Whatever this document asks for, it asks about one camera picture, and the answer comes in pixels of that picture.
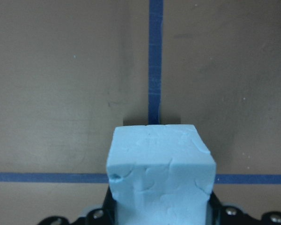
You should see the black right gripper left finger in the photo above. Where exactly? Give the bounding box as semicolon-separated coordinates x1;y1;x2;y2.
103;189;117;225

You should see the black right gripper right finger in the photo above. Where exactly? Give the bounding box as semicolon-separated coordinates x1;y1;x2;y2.
205;192;222;225

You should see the light blue block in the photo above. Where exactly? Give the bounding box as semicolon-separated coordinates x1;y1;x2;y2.
106;125;216;225

